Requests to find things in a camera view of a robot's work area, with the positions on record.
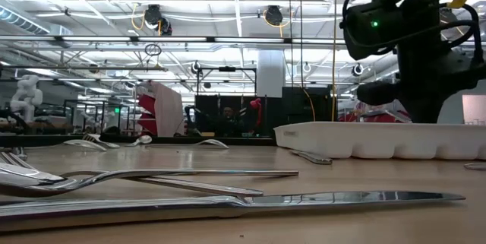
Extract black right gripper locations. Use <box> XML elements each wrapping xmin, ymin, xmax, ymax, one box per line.
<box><xmin>356</xmin><ymin>0</ymin><xmax>486</xmax><ymax>124</ymax></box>

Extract silver metal knife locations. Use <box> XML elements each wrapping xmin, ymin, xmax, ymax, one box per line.
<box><xmin>0</xmin><ymin>190</ymin><xmax>466</xmax><ymax>233</ymax></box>
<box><xmin>289</xmin><ymin>149</ymin><xmax>333</xmax><ymax>166</ymax></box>

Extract silver metal fork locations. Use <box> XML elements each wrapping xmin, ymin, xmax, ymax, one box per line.
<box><xmin>0</xmin><ymin>151</ymin><xmax>264</xmax><ymax>198</ymax></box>
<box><xmin>82</xmin><ymin>133</ymin><xmax>122</xmax><ymax>149</ymax></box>

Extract white plastic cutlery tray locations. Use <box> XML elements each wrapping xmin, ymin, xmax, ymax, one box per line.
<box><xmin>273</xmin><ymin>121</ymin><xmax>486</xmax><ymax>160</ymax></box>

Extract black panel screens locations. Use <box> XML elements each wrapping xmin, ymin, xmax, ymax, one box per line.
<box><xmin>194</xmin><ymin>86</ymin><xmax>337</xmax><ymax>138</ymax></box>

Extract white square pillar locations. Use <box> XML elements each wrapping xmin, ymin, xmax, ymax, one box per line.
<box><xmin>257</xmin><ymin>49</ymin><xmax>286</xmax><ymax>99</ymax></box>

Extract person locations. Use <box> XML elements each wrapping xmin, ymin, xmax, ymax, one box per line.
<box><xmin>218</xmin><ymin>105</ymin><xmax>246</xmax><ymax>138</ymax></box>

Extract red and pink partition panel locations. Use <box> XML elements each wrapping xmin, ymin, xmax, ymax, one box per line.
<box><xmin>135</xmin><ymin>81</ymin><xmax>185</xmax><ymax>138</ymax></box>

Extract white robot figure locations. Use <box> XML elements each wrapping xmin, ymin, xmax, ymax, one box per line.
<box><xmin>9</xmin><ymin>74</ymin><xmax>44</xmax><ymax>123</ymax></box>

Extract pink wall board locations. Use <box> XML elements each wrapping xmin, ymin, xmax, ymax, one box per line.
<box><xmin>462</xmin><ymin>94</ymin><xmax>486</xmax><ymax>125</ymax></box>

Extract short curved yellow cable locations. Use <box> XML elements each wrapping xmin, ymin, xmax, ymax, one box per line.
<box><xmin>302</xmin><ymin>87</ymin><xmax>317</xmax><ymax>122</ymax></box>

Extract black hanging cable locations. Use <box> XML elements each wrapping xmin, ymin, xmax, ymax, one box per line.
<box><xmin>298</xmin><ymin>0</ymin><xmax>305</xmax><ymax>90</ymax></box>
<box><xmin>287</xmin><ymin>0</ymin><xmax>294</xmax><ymax>89</ymax></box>

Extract black metal rig frame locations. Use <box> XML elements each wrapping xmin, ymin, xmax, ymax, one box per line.
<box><xmin>195</xmin><ymin>67</ymin><xmax>258</xmax><ymax>97</ymax></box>

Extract black camera equipment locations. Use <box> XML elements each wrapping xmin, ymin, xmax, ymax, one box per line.
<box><xmin>170</xmin><ymin>114</ymin><xmax>213</xmax><ymax>138</ymax></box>

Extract oval wire ring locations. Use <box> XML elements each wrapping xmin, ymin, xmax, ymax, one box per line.
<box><xmin>144</xmin><ymin>43</ymin><xmax>163</xmax><ymax>58</ymax></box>

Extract black workstation frame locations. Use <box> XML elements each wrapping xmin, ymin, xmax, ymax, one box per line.
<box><xmin>62</xmin><ymin>98</ymin><xmax>132</xmax><ymax>135</ymax></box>

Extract black metal table frame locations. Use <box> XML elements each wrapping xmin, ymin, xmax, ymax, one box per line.
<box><xmin>0</xmin><ymin>134</ymin><xmax>276</xmax><ymax>147</ymax></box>

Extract silver ventilation duct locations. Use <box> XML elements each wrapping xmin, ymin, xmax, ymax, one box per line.
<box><xmin>0</xmin><ymin>5</ymin><xmax>73</xmax><ymax>36</ymax></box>

